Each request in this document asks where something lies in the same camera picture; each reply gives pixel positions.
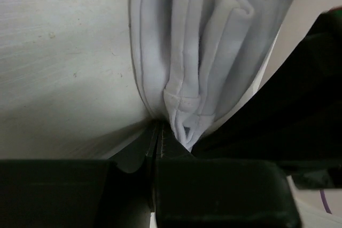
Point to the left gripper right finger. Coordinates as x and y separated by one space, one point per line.
193 192

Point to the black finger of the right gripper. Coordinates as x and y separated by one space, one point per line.
294 120

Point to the white skirt cloth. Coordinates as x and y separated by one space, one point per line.
195 59

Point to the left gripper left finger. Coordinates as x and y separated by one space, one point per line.
114 192

